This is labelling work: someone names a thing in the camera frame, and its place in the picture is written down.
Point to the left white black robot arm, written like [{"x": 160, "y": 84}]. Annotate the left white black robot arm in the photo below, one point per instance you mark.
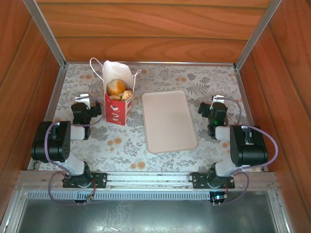
[{"x": 51, "y": 145}]

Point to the beige plastic tray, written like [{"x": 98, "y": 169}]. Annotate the beige plastic tray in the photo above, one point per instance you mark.
[{"x": 170, "y": 121}]

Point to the long aluminium mounting rail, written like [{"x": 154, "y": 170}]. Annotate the long aluminium mounting rail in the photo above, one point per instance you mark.
[{"x": 145, "y": 178}]

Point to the aluminium frame profile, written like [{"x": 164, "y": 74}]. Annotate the aluminium frame profile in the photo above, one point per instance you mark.
[
  {"x": 14, "y": 212},
  {"x": 280, "y": 211}
]

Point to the grey metal sheet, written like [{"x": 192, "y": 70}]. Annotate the grey metal sheet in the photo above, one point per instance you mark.
[{"x": 145, "y": 216}]

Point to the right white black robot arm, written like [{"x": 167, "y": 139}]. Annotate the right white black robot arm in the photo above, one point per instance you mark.
[{"x": 250, "y": 150}]

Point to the aluminium table edge strip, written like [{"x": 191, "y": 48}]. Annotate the aluminium table edge strip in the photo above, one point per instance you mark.
[{"x": 244, "y": 97}]

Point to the red and white paper bag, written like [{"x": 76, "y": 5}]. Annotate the red and white paper bag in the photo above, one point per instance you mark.
[{"x": 116, "y": 114}]

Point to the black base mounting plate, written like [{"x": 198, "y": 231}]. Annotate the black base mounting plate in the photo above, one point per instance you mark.
[
  {"x": 198, "y": 180},
  {"x": 100, "y": 179}
]

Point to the small circuit board green light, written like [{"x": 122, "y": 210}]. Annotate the small circuit board green light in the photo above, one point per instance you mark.
[{"x": 218, "y": 197}]

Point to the oval floury fake bread loaf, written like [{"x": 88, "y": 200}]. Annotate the oval floury fake bread loaf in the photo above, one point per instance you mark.
[{"x": 116, "y": 87}]

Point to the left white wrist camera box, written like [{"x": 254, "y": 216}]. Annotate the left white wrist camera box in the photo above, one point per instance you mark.
[{"x": 82, "y": 97}]

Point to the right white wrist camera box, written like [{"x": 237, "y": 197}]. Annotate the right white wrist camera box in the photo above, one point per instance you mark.
[{"x": 218, "y": 98}]

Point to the slanted aluminium frame post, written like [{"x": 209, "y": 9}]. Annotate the slanted aluminium frame post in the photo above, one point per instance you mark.
[
  {"x": 256, "y": 34},
  {"x": 46, "y": 34}
]

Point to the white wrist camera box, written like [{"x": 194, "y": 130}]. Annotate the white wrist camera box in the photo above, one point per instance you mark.
[
  {"x": 218, "y": 98},
  {"x": 82, "y": 97}
]

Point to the floral tablecloth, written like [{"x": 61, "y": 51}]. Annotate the floral tablecloth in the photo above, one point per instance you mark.
[{"x": 145, "y": 150}]

